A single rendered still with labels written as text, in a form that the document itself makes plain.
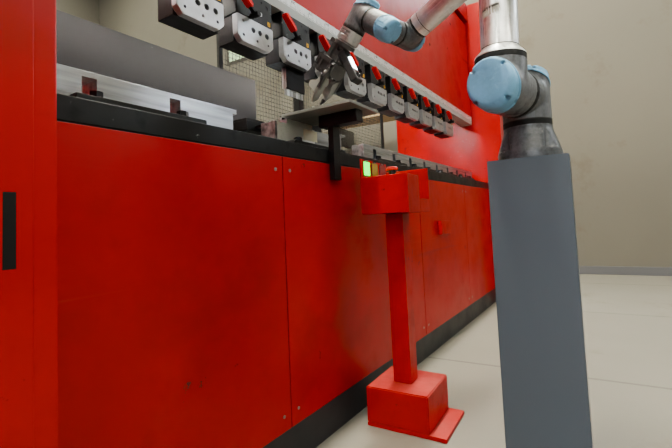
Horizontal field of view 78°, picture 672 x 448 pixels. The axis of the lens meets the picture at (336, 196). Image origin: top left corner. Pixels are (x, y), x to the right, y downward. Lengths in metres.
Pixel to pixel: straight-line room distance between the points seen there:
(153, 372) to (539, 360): 0.84
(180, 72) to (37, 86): 1.16
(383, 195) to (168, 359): 0.75
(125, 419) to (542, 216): 0.95
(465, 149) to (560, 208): 2.40
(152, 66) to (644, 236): 4.40
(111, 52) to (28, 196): 1.07
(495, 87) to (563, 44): 4.17
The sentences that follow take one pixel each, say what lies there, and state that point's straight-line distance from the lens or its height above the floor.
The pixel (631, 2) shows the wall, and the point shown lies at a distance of 5.29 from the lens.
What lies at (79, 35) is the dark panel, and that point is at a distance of 1.67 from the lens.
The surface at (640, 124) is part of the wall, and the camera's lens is 4.97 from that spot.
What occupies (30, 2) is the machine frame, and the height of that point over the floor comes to 0.96.
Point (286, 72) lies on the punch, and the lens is 1.48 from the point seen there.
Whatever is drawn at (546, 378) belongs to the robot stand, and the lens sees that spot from 1.15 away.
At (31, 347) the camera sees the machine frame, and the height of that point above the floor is 0.50.
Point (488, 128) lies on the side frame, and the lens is 3.41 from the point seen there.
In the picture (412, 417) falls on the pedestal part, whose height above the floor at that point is 0.05.
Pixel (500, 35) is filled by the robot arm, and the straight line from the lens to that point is 1.08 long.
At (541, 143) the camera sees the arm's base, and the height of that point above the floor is 0.81.
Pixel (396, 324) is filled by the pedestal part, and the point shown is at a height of 0.30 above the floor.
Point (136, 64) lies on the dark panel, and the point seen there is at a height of 1.24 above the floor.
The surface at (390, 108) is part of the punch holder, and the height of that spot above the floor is 1.18.
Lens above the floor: 0.64
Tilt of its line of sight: 3 degrees up
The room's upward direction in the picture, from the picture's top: 3 degrees counter-clockwise
